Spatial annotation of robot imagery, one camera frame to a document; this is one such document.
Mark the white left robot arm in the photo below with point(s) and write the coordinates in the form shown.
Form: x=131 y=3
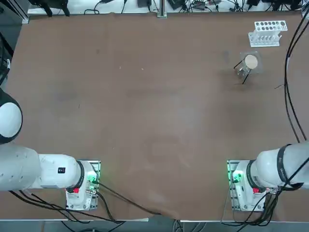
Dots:
x=48 y=171

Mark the dark power adaptor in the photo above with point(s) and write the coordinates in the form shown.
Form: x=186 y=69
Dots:
x=176 y=4

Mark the black equipment frame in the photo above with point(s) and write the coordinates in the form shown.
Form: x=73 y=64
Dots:
x=3 y=65

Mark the black adaptor with red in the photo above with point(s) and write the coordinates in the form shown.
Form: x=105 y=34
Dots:
x=200 y=2

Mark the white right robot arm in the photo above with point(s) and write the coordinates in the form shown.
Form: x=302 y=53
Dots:
x=265 y=164

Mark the white test tube rack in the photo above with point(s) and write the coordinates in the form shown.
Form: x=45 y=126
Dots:
x=271 y=26

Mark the aluminium frame rail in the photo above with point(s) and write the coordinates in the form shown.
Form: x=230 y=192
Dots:
x=24 y=18

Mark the black stand legs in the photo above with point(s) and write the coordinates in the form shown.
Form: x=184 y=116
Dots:
x=47 y=9

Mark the clear glass alcohol lamp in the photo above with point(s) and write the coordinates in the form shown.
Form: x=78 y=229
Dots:
x=242 y=72

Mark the white post bracket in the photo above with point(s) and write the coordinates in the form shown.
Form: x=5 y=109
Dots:
x=162 y=16

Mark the upright camera post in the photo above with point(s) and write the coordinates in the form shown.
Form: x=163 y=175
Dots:
x=162 y=7

